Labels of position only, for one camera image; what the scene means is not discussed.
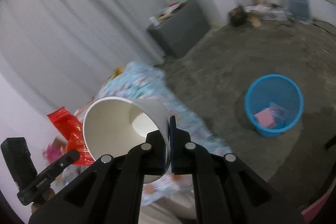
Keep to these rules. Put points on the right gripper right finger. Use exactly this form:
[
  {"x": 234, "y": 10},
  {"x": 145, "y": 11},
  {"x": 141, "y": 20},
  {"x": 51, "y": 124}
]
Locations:
[{"x": 226, "y": 190}]

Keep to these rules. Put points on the grey curtain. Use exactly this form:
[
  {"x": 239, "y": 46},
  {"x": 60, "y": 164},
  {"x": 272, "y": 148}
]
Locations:
[{"x": 59, "y": 52}]

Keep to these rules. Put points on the gold candy wrapper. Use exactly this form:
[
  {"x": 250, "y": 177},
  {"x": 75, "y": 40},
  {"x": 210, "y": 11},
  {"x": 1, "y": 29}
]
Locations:
[{"x": 118, "y": 71}]

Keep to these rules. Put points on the pink sponge pad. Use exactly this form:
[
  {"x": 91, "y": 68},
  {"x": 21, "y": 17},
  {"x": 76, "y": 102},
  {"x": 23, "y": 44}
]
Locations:
[{"x": 266, "y": 118}]

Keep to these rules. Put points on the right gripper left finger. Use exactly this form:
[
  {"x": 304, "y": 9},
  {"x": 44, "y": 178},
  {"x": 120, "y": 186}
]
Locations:
[{"x": 107, "y": 192}]

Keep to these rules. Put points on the blue mesh trash basket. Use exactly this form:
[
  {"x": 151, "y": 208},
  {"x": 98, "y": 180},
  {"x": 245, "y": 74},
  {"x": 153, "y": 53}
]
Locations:
[{"x": 277, "y": 89}]

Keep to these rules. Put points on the grey cabinet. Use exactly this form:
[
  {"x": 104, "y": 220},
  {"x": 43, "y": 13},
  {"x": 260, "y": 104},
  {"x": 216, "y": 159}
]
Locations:
[{"x": 177, "y": 35}]

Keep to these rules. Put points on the floral blue tablecloth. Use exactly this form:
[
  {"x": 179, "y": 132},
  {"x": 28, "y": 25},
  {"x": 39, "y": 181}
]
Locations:
[{"x": 140, "y": 81}]

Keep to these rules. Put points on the dark brown bag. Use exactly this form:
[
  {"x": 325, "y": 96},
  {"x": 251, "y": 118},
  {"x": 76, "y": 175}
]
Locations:
[{"x": 237, "y": 16}]

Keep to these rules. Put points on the white paper cup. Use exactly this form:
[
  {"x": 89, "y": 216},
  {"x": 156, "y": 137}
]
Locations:
[{"x": 114, "y": 125}]

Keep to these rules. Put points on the red foil wrapper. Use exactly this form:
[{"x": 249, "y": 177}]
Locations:
[{"x": 72, "y": 130}]

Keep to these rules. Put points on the clear pink plastic bag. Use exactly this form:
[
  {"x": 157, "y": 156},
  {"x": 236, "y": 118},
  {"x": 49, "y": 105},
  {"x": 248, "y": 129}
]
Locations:
[{"x": 278, "y": 112}]

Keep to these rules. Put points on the person left hand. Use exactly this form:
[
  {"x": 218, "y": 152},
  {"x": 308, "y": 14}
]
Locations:
[{"x": 42, "y": 199}]

